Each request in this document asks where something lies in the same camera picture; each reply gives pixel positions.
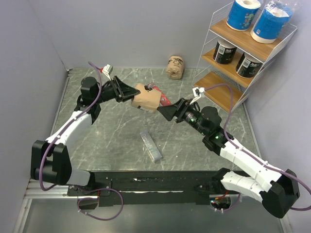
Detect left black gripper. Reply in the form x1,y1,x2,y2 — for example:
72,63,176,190
94,75,140,104

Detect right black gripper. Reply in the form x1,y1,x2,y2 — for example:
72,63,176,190
157,98,208,135

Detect brown paper roll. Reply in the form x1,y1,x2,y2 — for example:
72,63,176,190
131,83,161,113

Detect black paper roll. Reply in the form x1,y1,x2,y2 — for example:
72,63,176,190
236,52,263,79

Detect blue printed paper roll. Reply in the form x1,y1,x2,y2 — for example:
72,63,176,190
226,0,263,31

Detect blue clear-wrapped paper roll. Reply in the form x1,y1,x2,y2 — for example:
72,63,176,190
250,0,302,44

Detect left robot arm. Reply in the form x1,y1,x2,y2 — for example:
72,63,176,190
30,76,140,195

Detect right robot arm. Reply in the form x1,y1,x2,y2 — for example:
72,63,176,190
157,98,300,218

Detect bottom wooden shelf board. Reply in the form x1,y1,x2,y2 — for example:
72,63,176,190
193,71,244,112

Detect wooden shelf board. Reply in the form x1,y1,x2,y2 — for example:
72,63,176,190
201,49,255,87
210,20,281,62
193,71,244,112

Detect middle wooden shelf board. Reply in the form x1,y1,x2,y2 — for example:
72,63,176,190
201,49,255,87

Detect top wooden shelf board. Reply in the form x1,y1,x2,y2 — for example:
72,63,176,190
210,20,281,62

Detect red toothpaste box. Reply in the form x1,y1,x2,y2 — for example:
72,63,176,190
145,83,172,106

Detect silver toothpaste box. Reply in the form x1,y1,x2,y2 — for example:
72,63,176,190
140,131,162,163

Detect brown roll with bear print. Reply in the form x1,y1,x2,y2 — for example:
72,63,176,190
166,56,185,80

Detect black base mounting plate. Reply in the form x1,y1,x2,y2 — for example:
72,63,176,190
67,171,243,207

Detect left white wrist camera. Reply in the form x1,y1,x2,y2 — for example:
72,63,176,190
100,64,113,80

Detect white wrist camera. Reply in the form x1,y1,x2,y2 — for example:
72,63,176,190
190,87,205,104
100,64,113,80

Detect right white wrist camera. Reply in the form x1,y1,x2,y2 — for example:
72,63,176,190
190,87,205,104

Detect white wire shelf rack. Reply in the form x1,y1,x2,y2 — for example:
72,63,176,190
193,0,297,111

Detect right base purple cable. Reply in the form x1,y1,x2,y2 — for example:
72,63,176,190
213,189,243,214

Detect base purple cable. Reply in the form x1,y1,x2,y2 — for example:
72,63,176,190
77,189,124,221
213,189,243,214

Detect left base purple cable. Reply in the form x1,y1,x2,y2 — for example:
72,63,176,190
77,189,124,221

